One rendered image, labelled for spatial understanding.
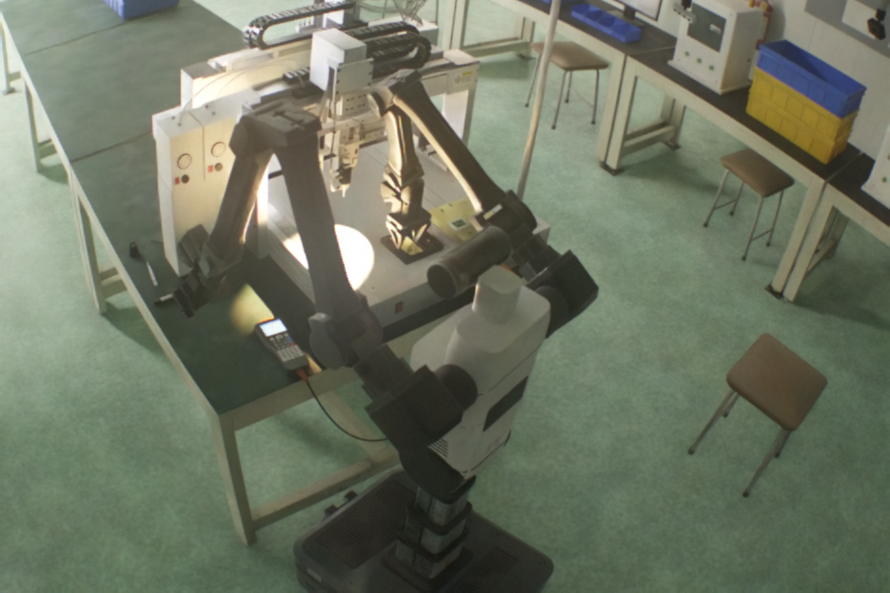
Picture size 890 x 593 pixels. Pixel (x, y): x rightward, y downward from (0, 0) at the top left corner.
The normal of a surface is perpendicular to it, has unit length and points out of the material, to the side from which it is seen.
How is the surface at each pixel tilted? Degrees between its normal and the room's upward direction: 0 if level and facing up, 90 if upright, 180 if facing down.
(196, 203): 90
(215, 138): 90
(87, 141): 0
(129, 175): 0
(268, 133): 90
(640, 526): 0
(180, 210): 90
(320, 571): 45
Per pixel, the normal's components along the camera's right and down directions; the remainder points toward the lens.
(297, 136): 0.73, 0.10
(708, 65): -0.78, 0.32
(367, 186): 0.10, -0.79
